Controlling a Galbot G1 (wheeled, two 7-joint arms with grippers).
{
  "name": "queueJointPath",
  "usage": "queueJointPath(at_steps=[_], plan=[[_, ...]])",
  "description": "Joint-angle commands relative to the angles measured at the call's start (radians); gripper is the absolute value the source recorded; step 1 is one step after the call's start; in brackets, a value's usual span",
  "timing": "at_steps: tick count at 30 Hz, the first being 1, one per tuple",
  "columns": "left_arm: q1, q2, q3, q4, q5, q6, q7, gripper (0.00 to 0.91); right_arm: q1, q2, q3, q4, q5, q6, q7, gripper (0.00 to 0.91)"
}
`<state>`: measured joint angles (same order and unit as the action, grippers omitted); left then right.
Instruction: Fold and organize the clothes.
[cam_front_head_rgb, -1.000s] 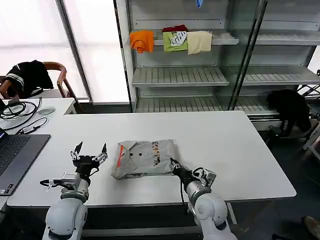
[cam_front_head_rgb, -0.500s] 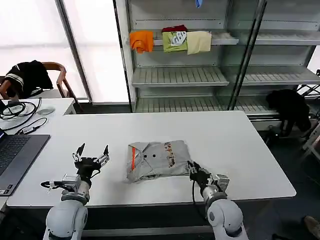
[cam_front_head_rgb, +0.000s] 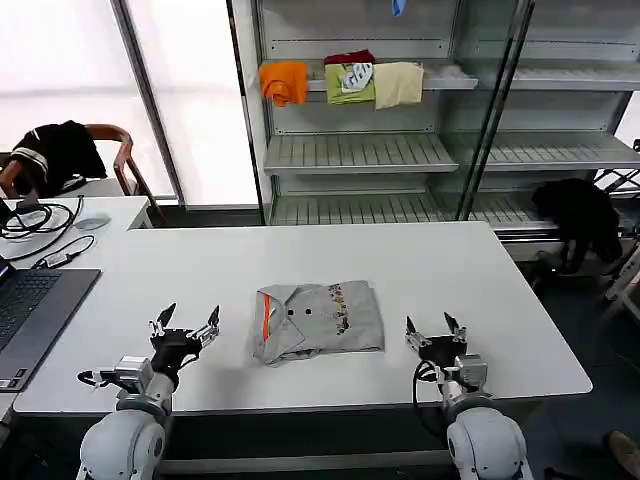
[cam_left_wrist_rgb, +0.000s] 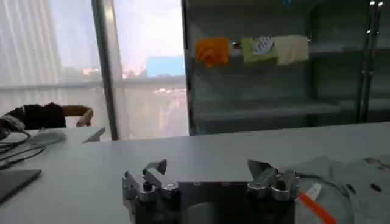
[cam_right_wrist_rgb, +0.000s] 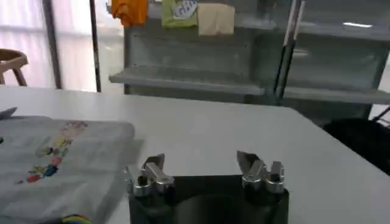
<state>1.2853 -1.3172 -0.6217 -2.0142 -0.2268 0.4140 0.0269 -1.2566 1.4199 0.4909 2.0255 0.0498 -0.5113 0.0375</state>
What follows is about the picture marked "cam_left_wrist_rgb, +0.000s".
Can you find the grey metal shelf rack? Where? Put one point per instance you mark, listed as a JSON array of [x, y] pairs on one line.
[[274, 76]]

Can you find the dark grey laptop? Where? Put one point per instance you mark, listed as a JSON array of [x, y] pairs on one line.
[[15, 182]]

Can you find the dark metal door post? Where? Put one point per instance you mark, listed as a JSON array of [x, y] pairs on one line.
[[367, 61]]

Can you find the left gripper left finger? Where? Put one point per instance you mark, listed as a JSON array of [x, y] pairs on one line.
[[158, 182]]

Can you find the grey window frame post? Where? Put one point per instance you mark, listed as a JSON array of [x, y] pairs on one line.
[[105, 70]]

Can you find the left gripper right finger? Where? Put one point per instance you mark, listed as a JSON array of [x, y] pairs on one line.
[[271, 182]]

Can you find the brown wooden chair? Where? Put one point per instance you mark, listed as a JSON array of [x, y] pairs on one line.
[[79, 111]]

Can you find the grey printed t-shirt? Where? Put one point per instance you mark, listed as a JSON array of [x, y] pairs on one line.
[[359, 182]]

